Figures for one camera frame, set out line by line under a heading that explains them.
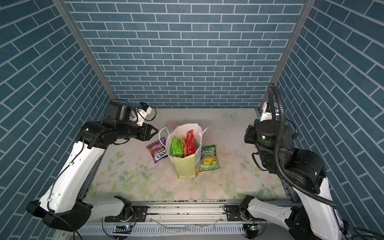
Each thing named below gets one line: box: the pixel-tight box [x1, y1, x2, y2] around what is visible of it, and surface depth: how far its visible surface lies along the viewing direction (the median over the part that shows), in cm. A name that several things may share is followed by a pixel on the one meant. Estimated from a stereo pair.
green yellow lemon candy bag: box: [198, 145, 220, 172], surface depth 91 cm
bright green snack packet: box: [169, 136, 183, 158], surface depth 80 cm
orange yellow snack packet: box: [180, 134, 187, 158], surface depth 86 cm
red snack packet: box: [186, 129, 197, 156], surface depth 84 cm
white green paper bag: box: [165, 123, 202, 179], surface depth 79 cm
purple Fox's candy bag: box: [146, 136, 169, 164], surface depth 95 cm
